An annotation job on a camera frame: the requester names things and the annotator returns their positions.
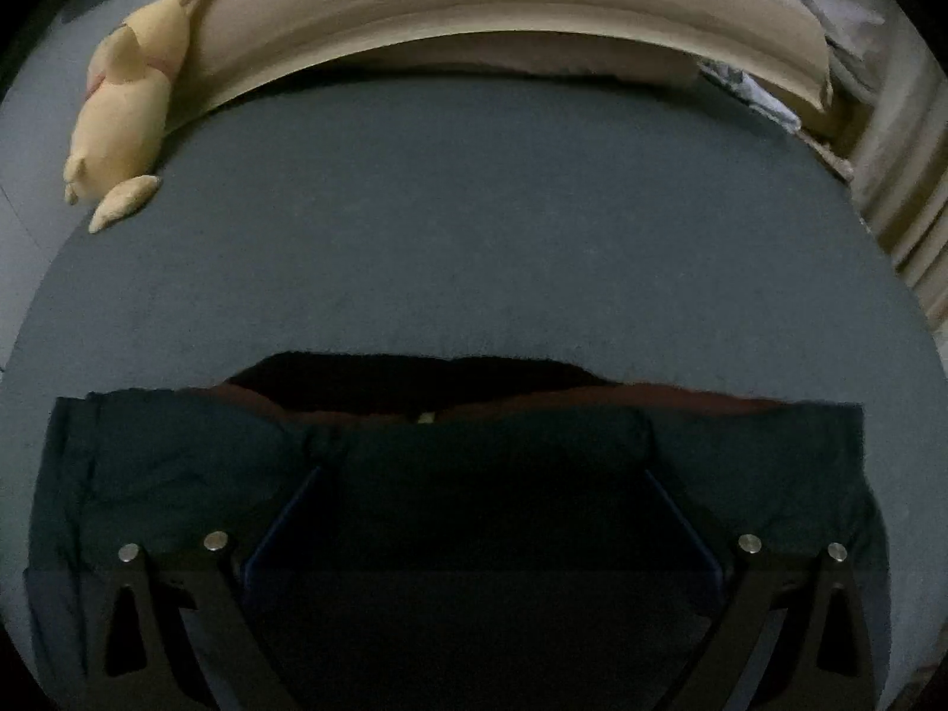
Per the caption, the dark navy puffer jacket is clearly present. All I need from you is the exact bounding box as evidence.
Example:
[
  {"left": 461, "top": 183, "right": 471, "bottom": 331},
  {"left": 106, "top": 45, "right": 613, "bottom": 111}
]
[{"left": 24, "top": 353, "right": 873, "bottom": 709}]

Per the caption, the pile of clothes and bags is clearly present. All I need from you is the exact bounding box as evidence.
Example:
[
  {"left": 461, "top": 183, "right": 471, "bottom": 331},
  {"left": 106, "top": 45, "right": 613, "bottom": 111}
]
[{"left": 699, "top": 59, "right": 802, "bottom": 135}]

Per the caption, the grey bed sheet mattress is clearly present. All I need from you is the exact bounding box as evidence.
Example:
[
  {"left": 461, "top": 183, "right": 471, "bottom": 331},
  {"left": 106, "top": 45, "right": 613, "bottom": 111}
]
[{"left": 2, "top": 77, "right": 946, "bottom": 697}]

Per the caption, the yellow Pikachu plush toy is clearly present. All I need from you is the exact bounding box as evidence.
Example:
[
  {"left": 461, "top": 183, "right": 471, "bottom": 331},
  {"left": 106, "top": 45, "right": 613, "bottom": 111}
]
[{"left": 63, "top": 0, "right": 203, "bottom": 235}]

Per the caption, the beige pleated curtain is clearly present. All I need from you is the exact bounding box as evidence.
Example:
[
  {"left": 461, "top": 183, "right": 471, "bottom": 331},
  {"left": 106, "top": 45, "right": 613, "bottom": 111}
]
[{"left": 850, "top": 18, "right": 948, "bottom": 334}]

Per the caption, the beige pillow under mat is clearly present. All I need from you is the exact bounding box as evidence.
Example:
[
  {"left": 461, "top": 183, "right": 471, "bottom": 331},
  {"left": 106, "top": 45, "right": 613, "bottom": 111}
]
[{"left": 347, "top": 32, "right": 700, "bottom": 87}]

